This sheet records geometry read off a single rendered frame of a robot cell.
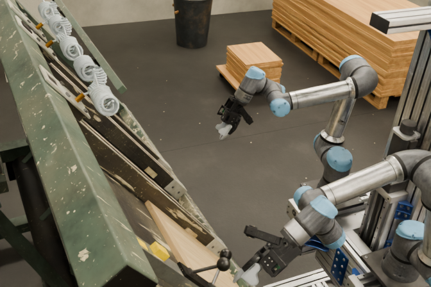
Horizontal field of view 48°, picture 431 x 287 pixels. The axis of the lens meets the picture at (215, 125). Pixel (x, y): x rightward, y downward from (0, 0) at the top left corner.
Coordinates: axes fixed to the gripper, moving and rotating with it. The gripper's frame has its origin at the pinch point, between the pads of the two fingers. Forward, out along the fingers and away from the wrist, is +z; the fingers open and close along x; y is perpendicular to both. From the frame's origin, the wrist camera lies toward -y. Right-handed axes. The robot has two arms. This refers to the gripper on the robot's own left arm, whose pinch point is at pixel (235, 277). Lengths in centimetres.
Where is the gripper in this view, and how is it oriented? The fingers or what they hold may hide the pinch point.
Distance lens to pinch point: 149.5
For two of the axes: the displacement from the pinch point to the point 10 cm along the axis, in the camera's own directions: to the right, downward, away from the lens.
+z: -7.5, 6.6, -0.1
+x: 2.3, 2.8, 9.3
